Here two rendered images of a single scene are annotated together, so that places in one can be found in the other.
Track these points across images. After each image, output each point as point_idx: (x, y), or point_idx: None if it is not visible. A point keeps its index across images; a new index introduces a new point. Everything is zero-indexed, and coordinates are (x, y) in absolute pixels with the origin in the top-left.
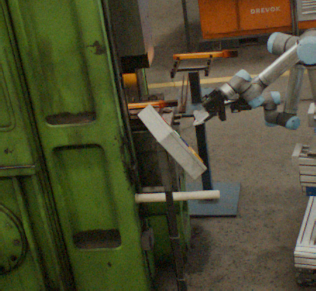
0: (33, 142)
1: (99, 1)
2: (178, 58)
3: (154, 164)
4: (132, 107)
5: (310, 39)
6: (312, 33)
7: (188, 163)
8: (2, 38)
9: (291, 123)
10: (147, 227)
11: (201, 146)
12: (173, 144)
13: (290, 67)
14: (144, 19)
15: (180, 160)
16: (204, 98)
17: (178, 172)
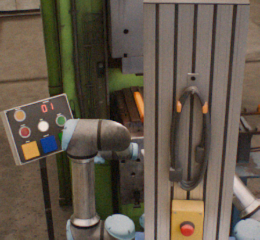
0: (56, 72)
1: None
2: (257, 110)
3: None
4: (137, 106)
5: (67, 121)
6: (87, 121)
7: (12, 148)
8: None
9: (140, 218)
10: (109, 204)
11: (232, 205)
12: (4, 122)
13: (118, 152)
14: (134, 29)
15: (8, 140)
16: (247, 164)
17: (138, 187)
